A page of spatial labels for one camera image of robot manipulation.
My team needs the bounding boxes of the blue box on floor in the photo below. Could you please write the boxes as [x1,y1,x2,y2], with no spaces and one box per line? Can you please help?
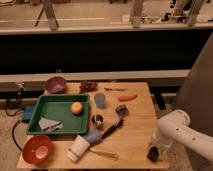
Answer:
[22,105,35,123]

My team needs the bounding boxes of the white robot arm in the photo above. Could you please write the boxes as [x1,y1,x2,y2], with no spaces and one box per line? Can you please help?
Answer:
[147,110,213,163]

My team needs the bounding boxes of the small dark metal cup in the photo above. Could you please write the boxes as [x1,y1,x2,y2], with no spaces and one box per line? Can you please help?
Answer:
[92,114,103,129]

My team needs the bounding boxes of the green plastic tray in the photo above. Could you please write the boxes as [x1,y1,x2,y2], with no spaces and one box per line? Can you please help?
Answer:
[27,94,90,135]

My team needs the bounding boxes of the orange round fruit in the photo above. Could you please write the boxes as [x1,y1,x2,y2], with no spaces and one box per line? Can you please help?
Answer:
[70,102,83,115]

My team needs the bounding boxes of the dark grape bunch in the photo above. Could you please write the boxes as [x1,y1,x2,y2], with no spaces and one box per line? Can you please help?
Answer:
[80,81,97,93]

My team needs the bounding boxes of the red bowl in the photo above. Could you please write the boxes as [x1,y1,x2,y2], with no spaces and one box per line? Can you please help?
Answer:
[22,135,53,165]

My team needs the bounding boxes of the orange carrot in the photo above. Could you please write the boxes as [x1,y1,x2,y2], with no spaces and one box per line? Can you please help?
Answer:
[118,94,138,102]

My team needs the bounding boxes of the blue plastic cup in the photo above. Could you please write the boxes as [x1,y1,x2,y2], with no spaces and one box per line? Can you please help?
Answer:
[94,93,106,108]

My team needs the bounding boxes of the blue eraser sponge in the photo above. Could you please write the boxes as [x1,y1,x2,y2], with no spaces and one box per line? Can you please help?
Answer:
[83,130,102,144]

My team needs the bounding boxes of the grey folded cloth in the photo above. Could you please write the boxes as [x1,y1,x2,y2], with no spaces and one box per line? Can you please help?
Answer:
[39,118,63,132]

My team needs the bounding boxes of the black cable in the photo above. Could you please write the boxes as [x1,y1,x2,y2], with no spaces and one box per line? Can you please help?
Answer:
[4,87,25,151]

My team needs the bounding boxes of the dark small utensil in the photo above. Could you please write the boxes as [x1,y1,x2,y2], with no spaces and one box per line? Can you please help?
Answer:
[104,87,126,91]

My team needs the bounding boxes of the purple bowl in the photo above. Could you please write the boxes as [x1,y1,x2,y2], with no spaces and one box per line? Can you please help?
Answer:
[45,76,66,93]

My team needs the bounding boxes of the white paper cup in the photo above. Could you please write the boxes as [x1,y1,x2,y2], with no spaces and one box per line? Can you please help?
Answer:
[67,135,90,162]

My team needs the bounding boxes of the black handled brush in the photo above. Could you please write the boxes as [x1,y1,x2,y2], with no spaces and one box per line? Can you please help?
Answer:
[102,104,129,138]

